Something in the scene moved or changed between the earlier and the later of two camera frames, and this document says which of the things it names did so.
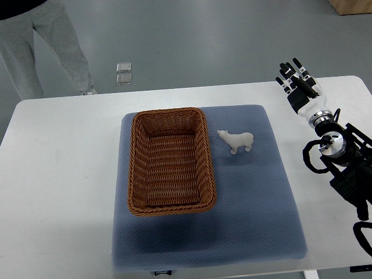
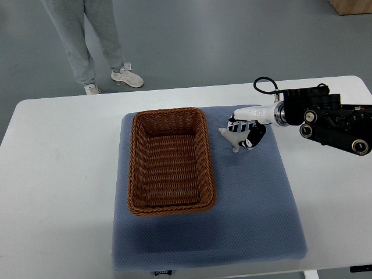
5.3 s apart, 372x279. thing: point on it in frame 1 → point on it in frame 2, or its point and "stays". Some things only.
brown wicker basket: (170, 170) stays
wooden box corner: (350, 7) stays
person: (50, 19) → (70, 15)
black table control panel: (361, 268) stays
